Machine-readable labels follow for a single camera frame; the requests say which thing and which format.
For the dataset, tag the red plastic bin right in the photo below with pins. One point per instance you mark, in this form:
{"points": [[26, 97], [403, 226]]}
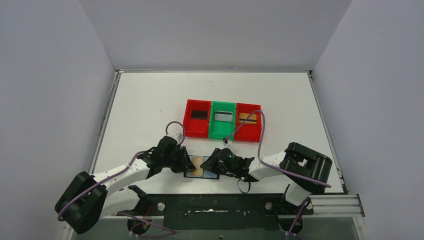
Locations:
{"points": [[252, 128]]}

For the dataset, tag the black card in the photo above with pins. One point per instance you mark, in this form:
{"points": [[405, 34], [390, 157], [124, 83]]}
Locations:
{"points": [[199, 114]]}

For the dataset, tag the red plastic bin left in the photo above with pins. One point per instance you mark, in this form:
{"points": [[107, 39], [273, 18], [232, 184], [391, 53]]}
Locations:
{"points": [[196, 128]]}

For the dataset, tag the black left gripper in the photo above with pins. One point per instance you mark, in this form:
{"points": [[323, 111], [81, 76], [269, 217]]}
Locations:
{"points": [[180, 160]]}

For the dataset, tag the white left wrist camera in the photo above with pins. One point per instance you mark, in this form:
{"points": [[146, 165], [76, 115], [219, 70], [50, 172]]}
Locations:
{"points": [[179, 137]]}

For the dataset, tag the red plastic bin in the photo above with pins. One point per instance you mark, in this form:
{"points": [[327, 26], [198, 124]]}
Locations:
{"points": [[196, 128], [252, 128]]}

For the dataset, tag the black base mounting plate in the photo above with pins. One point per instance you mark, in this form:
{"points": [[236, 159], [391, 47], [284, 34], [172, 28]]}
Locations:
{"points": [[268, 211]]}

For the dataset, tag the black leather card holder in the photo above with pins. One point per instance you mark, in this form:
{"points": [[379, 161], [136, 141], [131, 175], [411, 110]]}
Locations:
{"points": [[206, 174]]}

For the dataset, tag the gold VIP card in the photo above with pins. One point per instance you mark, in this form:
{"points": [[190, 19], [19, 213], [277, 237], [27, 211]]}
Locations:
{"points": [[247, 118]]}

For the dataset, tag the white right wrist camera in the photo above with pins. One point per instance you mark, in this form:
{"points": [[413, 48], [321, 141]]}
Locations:
{"points": [[228, 144]]}

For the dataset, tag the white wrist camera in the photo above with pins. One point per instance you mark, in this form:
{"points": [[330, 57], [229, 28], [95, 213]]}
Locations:
{"points": [[179, 137], [228, 144]]}

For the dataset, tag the silver magnetic stripe card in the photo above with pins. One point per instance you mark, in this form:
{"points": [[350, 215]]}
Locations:
{"points": [[223, 116]]}

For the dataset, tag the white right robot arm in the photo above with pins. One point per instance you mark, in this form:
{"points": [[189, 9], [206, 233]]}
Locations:
{"points": [[308, 169]]}

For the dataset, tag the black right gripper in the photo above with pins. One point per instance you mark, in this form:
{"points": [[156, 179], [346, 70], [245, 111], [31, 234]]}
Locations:
{"points": [[211, 164]]}

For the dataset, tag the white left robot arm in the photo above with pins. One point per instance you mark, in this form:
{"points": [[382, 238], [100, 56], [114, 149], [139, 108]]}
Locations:
{"points": [[90, 197]]}

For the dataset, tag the green plastic bin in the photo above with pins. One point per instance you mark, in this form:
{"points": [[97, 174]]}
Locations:
{"points": [[217, 130]]}

